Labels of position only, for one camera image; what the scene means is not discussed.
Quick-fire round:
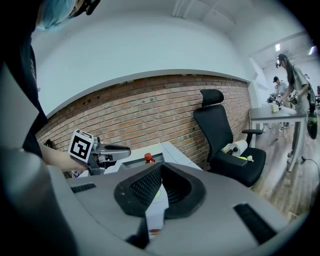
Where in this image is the blue hair cap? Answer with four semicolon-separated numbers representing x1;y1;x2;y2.
35;0;76;32

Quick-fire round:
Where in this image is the black head camera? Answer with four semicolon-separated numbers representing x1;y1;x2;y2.
74;0;101;16

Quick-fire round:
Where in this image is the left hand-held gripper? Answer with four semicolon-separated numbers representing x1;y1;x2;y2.
67;129;132;176

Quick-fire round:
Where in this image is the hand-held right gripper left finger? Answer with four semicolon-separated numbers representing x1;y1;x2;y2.
49;161;165;256

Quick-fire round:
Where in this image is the person's black t-shirt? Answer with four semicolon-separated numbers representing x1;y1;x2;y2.
0;0;50;159

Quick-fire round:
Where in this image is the black office chair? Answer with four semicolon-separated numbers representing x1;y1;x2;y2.
192;88;267;189

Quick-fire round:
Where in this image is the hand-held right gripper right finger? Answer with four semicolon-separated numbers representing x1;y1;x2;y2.
149;161;291;256

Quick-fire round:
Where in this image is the white box lid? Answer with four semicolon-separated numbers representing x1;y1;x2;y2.
129;143;164;161

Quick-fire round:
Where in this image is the grey rectangular tray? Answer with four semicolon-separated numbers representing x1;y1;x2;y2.
121;152;166;174

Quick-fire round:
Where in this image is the grey desk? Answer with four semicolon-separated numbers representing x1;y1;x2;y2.
249;106;308;173

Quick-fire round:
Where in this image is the white paper roll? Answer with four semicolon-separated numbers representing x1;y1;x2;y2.
229;139;249;158

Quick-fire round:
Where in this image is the yellow-green toy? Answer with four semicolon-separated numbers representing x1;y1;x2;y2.
236;154;255;163

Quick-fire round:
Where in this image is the small red-capped bottle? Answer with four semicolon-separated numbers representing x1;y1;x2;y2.
143;152;156;165

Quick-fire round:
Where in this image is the person's left forearm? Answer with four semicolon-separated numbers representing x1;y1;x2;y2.
39;143;88;174

